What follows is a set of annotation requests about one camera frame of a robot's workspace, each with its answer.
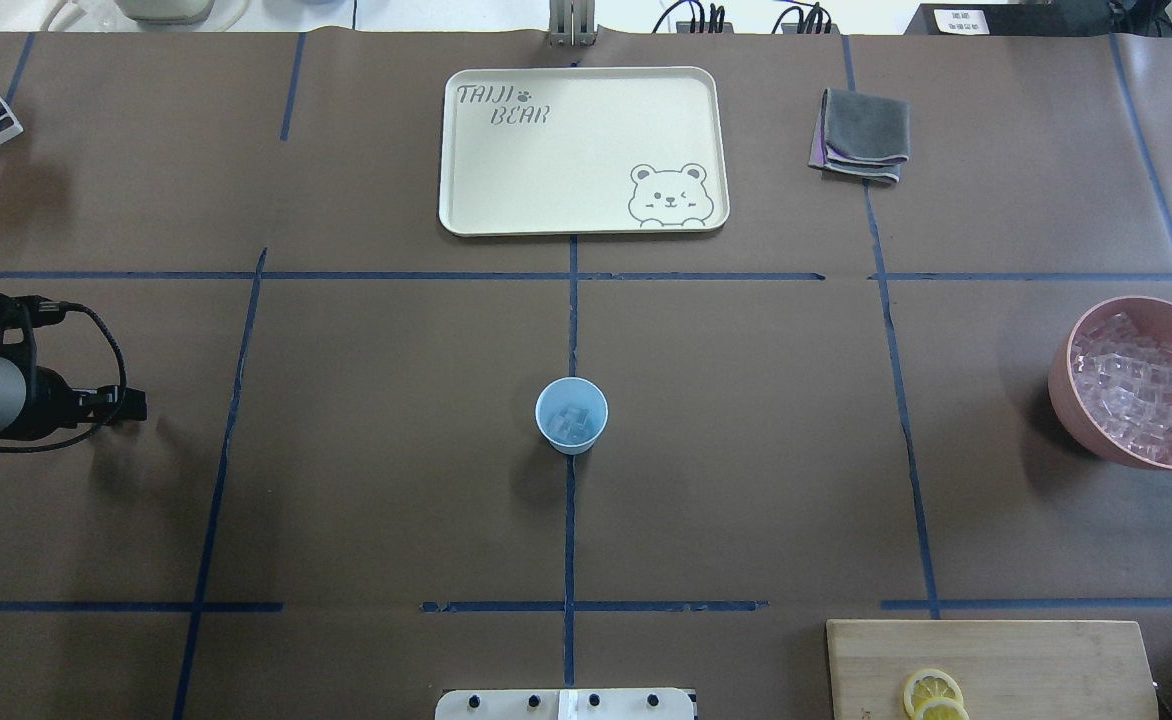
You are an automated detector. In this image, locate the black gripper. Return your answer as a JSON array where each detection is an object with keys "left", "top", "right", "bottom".
[{"left": 28, "top": 368, "right": 148, "bottom": 433}]

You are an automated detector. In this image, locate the clear ice cube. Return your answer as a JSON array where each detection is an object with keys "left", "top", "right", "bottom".
[
  {"left": 545, "top": 410, "right": 575, "bottom": 446},
  {"left": 560, "top": 406, "right": 595, "bottom": 444}
]

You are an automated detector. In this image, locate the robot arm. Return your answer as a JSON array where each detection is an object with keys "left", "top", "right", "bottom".
[{"left": 0, "top": 356, "right": 148, "bottom": 441}]

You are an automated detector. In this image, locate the light blue cup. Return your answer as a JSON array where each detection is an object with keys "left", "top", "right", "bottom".
[{"left": 534, "top": 376, "right": 609, "bottom": 456}]

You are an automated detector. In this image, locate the pile of clear ice cubes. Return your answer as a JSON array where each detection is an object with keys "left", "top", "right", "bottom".
[{"left": 1069, "top": 313, "right": 1172, "bottom": 464}]

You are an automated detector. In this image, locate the cream bear tray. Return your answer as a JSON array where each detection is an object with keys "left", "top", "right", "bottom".
[{"left": 438, "top": 67, "right": 731, "bottom": 236}]

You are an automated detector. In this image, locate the grey folded cloth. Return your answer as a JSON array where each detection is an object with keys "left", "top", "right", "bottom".
[{"left": 808, "top": 87, "right": 912, "bottom": 184}]

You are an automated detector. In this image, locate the lemon slice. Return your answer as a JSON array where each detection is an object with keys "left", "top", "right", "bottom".
[
  {"left": 901, "top": 667, "right": 966, "bottom": 719},
  {"left": 911, "top": 697, "right": 970, "bottom": 720}
]

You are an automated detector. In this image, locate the wooden cutting board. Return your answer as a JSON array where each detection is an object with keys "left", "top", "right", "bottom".
[{"left": 825, "top": 619, "right": 1159, "bottom": 719}]

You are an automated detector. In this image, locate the pink bowl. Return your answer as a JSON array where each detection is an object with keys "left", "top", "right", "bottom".
[{"left": 1047, "top": 296, "right": 1172, "bottom": 471}]

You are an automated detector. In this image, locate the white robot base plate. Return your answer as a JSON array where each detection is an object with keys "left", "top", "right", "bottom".
[{"left": 434, "top": 687, "right": 699, "bottom": 719}]

